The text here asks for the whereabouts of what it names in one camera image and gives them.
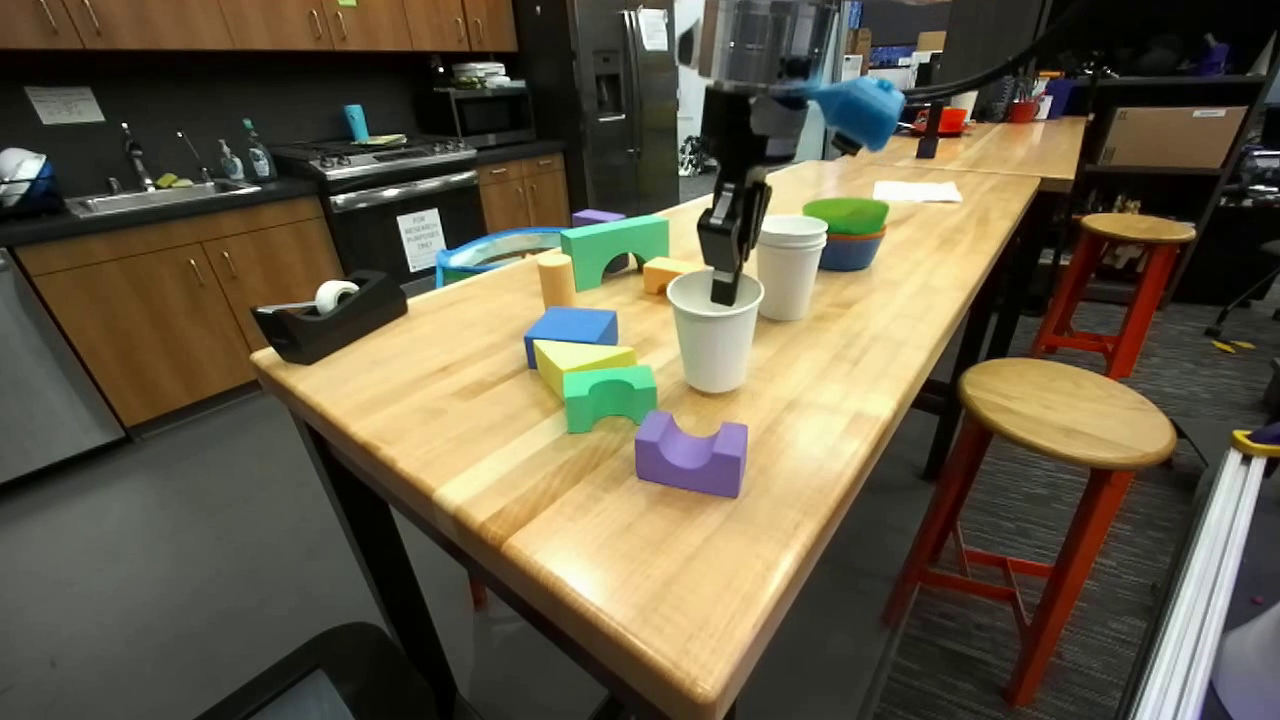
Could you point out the wooden cylinder block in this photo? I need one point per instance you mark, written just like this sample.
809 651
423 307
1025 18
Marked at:
554 282

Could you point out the white wall plate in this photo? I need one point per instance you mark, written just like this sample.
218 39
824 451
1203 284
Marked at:
60 106

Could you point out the clear tape roll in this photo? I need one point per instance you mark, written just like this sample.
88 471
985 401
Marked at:
333 294

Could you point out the stacked dishes on microwave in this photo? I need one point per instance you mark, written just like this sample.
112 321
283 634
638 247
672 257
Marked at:
477 74

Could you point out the kitchen faucet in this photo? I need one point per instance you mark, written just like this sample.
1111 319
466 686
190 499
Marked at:
139 163

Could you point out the green plastic bowl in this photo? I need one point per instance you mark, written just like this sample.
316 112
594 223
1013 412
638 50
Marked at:
845 218

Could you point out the blue plastic bowl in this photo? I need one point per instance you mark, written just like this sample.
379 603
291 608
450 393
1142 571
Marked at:
849 253

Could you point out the black refrigerator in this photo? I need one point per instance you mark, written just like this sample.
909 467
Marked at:
601 106

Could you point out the yellow foam block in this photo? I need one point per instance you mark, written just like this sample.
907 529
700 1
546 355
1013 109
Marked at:
572 359

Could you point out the black cart with brown panel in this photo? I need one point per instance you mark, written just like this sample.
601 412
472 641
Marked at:
1170 134

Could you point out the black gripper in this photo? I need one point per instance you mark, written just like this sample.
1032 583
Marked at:
733 134

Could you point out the yellow purple tool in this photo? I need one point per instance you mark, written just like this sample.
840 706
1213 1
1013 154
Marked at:
1262 440

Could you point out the white paper sheet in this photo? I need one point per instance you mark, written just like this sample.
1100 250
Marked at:
916 190

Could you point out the small white cup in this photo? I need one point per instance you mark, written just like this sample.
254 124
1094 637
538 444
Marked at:
965 103

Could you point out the wooden wall cabinets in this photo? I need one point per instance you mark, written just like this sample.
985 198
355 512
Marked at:
240 22

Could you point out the small purple foam block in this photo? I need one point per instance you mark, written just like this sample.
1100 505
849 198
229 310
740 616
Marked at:
596 213

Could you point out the blue foam block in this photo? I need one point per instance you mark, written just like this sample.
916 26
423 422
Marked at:
571 325

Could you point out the blue chair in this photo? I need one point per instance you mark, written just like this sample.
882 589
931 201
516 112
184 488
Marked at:
486 250

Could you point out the black upright object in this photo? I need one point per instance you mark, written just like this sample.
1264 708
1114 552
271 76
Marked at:
931 134

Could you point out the clear soap bottle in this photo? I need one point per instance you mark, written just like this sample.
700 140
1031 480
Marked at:
229 165
258 154

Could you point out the white paper sign on oven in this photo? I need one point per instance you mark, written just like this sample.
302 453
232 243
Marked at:
423 243

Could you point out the grey dishwasher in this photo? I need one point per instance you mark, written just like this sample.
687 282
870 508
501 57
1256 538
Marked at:
42 373

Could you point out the black framed screen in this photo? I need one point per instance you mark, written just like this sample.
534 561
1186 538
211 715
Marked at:
333 662

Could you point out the small green foam arch block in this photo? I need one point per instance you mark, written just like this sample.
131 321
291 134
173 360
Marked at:
607 397

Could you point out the red bowl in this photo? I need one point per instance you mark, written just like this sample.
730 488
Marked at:
950 122

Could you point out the black metal table frame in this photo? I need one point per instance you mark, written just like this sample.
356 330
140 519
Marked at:
387 575

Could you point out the black kitchen countertop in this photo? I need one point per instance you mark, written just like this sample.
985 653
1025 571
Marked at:
25 229

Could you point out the red container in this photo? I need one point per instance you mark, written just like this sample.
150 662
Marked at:
1025 109

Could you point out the black tape dispenser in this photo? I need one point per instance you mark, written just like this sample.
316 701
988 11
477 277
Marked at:
327 330

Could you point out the black microwave oven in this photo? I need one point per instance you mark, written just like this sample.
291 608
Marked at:
480 112

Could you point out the steel kitchen sink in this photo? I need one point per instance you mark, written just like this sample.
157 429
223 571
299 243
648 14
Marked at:
145 201

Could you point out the orange foam arch block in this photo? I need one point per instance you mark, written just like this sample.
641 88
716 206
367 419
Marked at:
661 277

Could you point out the blue bottle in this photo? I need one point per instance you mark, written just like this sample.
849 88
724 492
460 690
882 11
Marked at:
355 122

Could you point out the wooden base cabinet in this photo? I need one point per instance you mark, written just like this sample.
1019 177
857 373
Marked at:
521 195
173 307

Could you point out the red wooden stool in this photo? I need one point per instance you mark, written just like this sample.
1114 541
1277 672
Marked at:
1132 229
1065 412

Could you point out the white metal rail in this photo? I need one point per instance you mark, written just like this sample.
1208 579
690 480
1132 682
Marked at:
1203 603

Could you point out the stainless steel oven range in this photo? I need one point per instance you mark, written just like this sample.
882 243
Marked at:
403 190

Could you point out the purple foam arch block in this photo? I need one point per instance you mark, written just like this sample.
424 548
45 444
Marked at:
687 460

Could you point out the white paper on refrigerator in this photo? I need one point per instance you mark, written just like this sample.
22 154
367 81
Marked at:
654 26

